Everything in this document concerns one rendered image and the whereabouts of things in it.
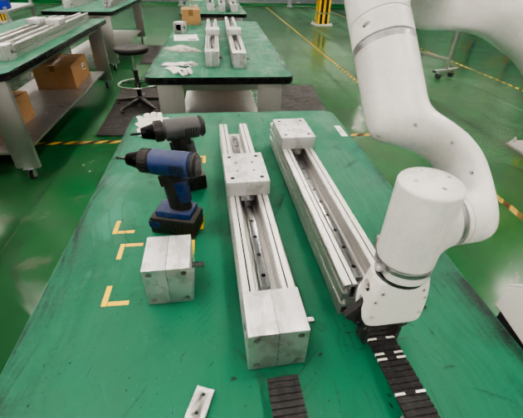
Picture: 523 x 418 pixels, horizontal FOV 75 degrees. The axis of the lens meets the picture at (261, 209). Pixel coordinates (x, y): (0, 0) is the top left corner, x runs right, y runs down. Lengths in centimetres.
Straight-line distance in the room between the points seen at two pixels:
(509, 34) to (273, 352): 66
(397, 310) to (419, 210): 20
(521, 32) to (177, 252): 72
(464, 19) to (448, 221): 40
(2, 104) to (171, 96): 109
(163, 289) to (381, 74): 53
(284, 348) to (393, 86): 43
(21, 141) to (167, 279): 232
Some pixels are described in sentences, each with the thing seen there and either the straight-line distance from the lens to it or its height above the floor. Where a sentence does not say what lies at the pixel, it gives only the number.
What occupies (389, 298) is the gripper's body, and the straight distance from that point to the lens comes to 57.
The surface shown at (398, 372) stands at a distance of 65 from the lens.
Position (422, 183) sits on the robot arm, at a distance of 47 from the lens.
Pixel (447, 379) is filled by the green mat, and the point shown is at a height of 78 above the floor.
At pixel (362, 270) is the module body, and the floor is 82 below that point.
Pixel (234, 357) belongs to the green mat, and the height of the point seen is 78.
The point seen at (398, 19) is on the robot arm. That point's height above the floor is 129.
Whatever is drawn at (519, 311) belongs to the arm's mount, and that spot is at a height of 82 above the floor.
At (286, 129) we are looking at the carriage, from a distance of 115.
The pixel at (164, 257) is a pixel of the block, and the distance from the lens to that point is 70.
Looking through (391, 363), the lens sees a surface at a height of 81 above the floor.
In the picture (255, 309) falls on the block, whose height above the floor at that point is 87.
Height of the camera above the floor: 134
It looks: 36 degrees down
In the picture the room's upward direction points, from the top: 2 degrees clockwise
